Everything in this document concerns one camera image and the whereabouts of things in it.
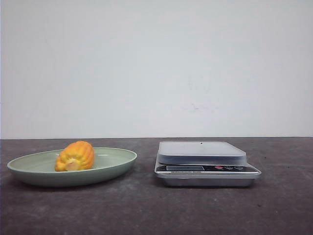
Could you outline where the silver digital kitchen scale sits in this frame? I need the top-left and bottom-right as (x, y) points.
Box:
(155, 141), (262, 187)

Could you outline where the yellow corn cob piece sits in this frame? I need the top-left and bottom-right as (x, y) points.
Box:
(54, 141), (94, 172)

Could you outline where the green oval plate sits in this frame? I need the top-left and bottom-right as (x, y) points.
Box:
(7, 147), (137, 188)

